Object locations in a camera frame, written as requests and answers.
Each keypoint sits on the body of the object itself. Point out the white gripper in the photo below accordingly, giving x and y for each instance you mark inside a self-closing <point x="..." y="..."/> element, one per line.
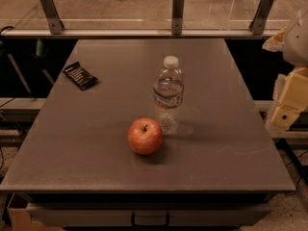
<point x="296" y="43"/>

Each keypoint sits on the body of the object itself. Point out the clear plastic water bottle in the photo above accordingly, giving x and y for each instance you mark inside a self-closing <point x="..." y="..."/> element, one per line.
<point x="168" y="93"/>

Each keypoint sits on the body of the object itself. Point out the red apple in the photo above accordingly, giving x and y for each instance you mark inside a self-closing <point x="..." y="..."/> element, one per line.
<point x="145" y="136"/>

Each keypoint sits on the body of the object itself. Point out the black snack bar wrapper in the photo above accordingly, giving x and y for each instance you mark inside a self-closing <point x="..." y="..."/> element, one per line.
<point x="79" y="76"/>

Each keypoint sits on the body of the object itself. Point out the cardboard box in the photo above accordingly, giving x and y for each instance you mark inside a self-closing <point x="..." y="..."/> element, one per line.
<point x="21" y="220"/>

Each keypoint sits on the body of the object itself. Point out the right metal bracket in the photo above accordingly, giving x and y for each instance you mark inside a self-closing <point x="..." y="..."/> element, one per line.
<point x="258" y="23"/>

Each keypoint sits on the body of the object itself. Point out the metal bracket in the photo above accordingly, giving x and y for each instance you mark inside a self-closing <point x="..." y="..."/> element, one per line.
<point x="177" y="16"/>
<point x="54" y="23"/>
<point x="258" y="23"/>

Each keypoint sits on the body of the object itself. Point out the metal rail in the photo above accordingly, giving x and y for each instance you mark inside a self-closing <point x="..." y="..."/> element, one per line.
<point x="134" y="34"/>

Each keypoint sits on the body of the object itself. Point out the middle metal bracket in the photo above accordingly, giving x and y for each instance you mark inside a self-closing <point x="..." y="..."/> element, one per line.
<point x="177" y="16"/>

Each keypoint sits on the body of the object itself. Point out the left metal bracket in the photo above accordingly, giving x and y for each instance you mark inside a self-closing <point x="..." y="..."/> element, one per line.
<point x="54" y="23"/>

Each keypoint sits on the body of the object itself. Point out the grey drawer with handle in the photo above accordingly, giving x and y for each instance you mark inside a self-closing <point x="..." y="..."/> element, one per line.
<point x="234" y="215"/>

